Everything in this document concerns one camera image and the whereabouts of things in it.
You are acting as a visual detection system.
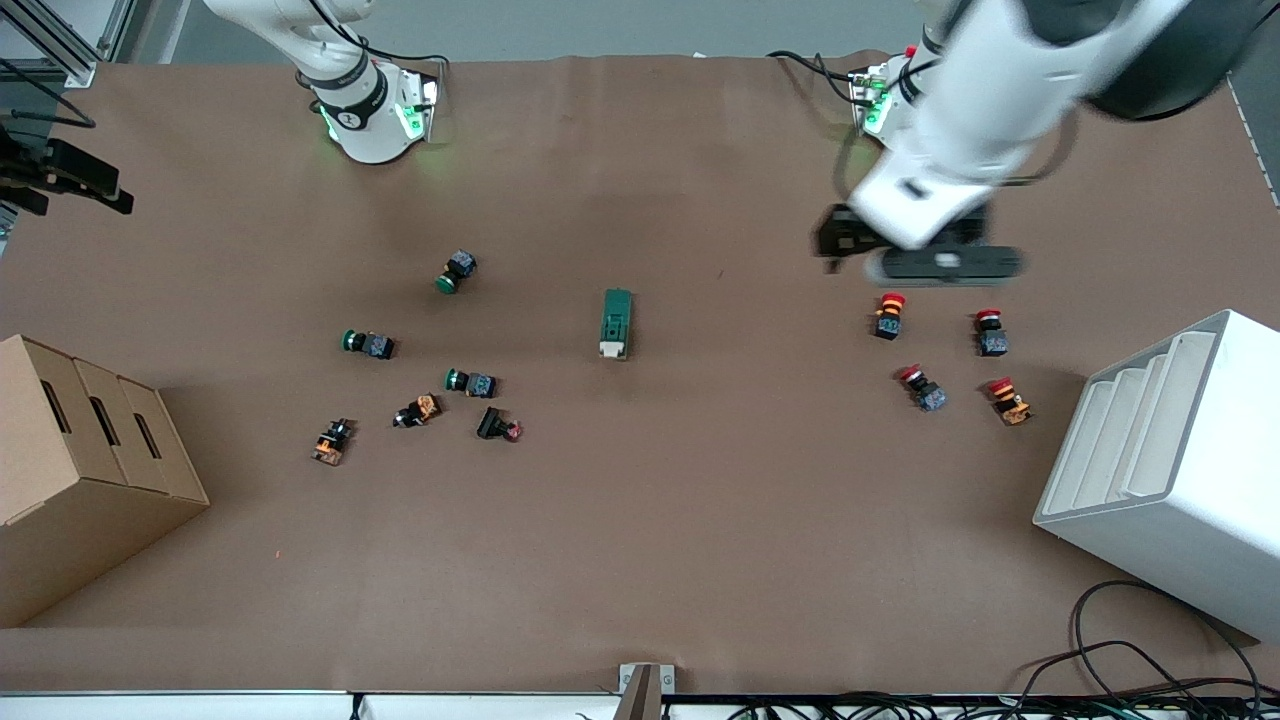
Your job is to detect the green load switch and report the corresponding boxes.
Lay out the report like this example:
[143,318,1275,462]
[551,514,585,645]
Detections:
[598,288,634,361]

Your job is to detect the brown cardboard box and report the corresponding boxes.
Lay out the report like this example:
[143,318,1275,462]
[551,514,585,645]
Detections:
[0,333,211,629]

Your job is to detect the brown paper table cover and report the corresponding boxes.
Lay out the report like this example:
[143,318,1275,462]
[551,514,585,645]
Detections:
[0,50,1280,696]

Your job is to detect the white stepped storage rack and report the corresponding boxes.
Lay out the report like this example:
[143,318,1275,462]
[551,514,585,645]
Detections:
[1032,308,1280,643]

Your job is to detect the aluminium frame profile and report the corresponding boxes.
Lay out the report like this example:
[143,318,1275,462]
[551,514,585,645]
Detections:
[0,0,136,89]

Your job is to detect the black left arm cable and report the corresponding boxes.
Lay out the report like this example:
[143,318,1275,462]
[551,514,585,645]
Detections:
[768,48,1081,206]

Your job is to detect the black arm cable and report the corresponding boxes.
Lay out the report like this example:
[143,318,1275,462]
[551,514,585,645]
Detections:
[768,48,1081,206]
[0,0,448,128]

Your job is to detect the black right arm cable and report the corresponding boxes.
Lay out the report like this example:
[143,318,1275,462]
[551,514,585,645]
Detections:
[0,0,448,128]

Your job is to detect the looping black floor cable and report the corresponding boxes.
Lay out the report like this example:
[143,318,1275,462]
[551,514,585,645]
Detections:
[1010,580,1266,701]

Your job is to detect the black cable bundle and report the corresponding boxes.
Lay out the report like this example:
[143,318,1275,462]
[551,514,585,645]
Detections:
[730,690,1280,720]

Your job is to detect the grey metal camera bracket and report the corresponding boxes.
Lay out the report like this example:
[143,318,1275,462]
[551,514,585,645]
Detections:
[612,662,676,720]

